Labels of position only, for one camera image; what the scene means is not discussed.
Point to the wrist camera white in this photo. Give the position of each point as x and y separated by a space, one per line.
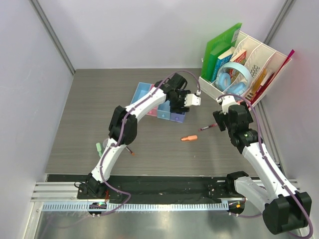
192 100
226 102

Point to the green mini highlighter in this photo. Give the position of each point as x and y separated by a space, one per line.
100 149

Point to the clear paperclip jar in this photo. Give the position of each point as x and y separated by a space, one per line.
105 143

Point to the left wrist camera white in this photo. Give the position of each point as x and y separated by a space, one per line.
192 100

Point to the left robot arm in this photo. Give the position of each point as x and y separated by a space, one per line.
124 126

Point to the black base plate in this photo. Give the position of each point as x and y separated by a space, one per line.
158 189

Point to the blue spine book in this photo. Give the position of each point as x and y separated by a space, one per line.
221 60

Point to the red cover book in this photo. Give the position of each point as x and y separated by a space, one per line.
240 58

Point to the light blue front bin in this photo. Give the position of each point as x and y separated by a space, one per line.
141 90

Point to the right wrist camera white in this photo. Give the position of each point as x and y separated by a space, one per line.
226 102

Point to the purple plastic bin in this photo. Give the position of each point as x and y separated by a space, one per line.
177 117

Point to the light blue bin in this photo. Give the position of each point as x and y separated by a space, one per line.
141 90
163 111

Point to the white slotted cable duct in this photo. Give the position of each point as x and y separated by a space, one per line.
98 206

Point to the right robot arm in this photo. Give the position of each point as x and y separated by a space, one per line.
283 207

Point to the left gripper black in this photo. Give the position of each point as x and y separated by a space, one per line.
181 108

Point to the yellow booklet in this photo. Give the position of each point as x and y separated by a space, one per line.
257 83

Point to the white desk file organizer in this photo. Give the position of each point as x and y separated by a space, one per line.
259 56

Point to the green plastic folder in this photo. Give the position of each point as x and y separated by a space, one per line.
216 47

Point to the red transparent folder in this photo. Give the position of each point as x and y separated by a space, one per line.
274 72

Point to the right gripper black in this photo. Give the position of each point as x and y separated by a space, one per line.
221 119

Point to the pink plastic bin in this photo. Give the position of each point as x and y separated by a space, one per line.
153 112

